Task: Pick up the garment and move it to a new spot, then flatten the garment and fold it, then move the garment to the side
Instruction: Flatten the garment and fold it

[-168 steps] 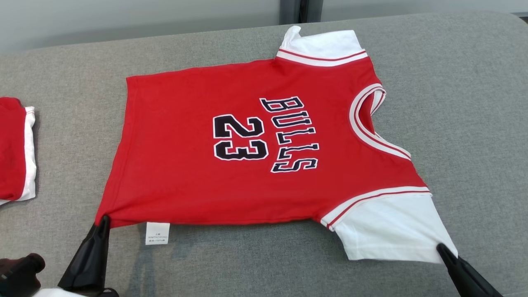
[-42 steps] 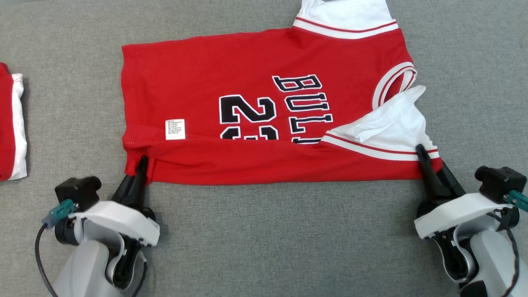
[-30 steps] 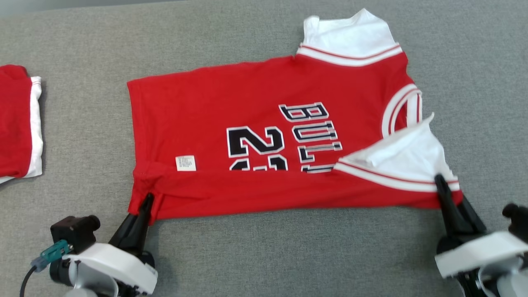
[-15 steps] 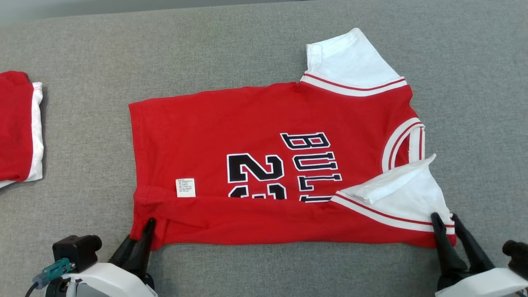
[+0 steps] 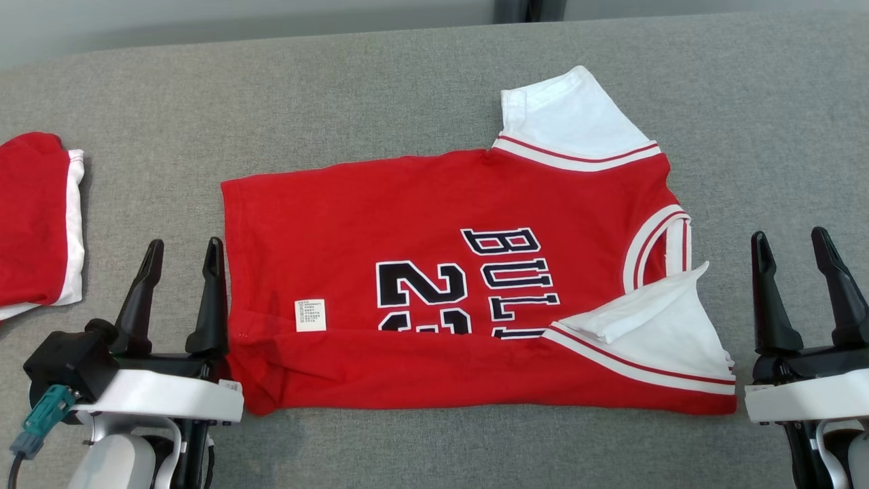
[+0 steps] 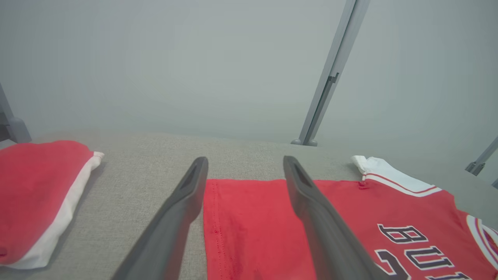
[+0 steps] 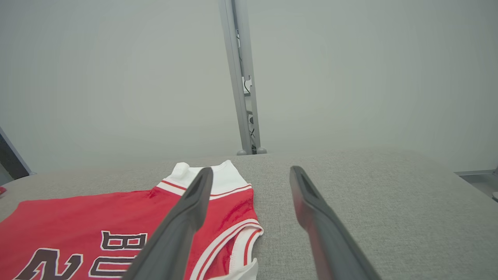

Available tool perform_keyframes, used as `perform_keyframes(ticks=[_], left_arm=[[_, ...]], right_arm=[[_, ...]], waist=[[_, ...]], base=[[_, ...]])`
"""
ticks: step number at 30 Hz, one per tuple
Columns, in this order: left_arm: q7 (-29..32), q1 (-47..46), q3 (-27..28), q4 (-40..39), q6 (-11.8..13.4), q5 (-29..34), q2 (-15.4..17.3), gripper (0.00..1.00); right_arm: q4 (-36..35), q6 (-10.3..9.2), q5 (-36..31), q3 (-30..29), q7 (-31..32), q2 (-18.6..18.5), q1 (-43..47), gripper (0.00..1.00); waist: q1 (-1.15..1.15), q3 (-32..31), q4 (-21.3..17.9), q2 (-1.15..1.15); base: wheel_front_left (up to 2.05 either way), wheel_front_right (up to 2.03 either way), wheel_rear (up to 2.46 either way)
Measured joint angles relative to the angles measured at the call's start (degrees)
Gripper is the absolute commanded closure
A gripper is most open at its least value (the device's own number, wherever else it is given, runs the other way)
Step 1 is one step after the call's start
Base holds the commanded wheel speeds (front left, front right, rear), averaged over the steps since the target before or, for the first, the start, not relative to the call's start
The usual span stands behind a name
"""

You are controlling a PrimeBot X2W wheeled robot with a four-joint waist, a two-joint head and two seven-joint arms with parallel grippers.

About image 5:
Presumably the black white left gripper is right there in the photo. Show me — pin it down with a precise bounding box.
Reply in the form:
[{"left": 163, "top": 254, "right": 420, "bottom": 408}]
[{"left": 71, "top": 236, "right": 245, "bottom": 427}]

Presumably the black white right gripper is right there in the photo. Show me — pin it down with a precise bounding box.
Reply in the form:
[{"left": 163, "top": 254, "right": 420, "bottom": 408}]
[{"left": 743, "top": 225, "right": 869, "bottom": 427}]

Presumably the red Bulls jersey shirt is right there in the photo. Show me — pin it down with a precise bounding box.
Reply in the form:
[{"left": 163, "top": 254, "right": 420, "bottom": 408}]
[{"left": 221, "top": 65, "right": 737, "bottom": 416}]

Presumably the red garment with white trim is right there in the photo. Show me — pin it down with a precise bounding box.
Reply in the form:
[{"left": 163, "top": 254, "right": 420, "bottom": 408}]
[{"left": 0, "top": 132, "right": 86, "bottom": 321}]

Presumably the left camera cable teal plug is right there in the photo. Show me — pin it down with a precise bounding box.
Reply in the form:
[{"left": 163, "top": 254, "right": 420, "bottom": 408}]
[{"left": 10, "top": 384, "right": 79, "bottom": 489}]

